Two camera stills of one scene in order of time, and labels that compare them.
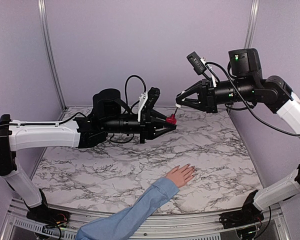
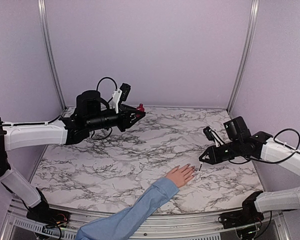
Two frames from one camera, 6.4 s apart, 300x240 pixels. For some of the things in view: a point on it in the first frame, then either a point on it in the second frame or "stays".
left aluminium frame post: x=43 y=17 stays
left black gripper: x=147 y=128 to x=125 y=117
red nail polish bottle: x=171 y=119 to x=140 y=108
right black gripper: x=210 y=103 to x=214 y=158
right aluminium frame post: x=253 y=21 stays
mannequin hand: x=181 y=175 stays
